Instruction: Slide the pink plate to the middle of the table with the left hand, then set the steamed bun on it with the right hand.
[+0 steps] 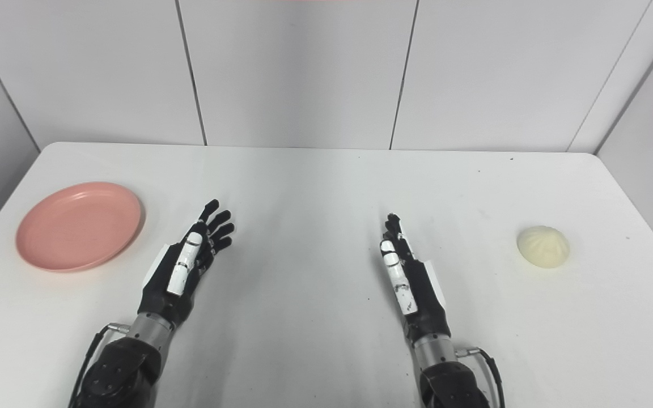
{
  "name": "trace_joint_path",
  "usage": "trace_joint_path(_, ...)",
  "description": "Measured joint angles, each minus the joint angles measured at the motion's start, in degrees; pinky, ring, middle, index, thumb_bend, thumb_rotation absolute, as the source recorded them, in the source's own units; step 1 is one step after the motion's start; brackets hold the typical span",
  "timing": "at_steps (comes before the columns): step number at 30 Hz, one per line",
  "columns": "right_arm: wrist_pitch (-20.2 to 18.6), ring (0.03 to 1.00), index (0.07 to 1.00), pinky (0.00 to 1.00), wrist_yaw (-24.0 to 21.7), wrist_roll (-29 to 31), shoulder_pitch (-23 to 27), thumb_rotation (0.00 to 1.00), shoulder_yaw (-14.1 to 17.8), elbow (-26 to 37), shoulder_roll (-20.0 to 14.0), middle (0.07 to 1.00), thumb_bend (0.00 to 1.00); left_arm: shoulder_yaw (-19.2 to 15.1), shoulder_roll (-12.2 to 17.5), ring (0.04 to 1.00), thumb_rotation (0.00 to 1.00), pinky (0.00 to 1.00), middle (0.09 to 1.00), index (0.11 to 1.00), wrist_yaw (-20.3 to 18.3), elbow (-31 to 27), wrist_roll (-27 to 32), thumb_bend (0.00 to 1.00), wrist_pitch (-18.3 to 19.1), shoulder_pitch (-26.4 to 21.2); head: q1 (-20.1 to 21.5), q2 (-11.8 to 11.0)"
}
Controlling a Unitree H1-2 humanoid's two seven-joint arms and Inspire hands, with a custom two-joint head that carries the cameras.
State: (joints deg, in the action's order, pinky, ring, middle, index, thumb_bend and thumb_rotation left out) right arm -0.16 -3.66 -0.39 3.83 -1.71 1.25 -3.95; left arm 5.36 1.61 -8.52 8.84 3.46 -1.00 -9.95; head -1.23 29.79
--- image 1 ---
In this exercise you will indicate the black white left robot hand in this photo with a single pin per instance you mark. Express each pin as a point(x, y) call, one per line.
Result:
point(165, 289)

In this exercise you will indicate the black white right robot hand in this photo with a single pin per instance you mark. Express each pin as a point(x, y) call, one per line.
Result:
point(425, 294)

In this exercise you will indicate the pink round plate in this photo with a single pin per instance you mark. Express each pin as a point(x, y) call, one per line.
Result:
point(77, 226)

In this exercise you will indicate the cream steamed bun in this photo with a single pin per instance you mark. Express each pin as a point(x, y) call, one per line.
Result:
point(543, 247)

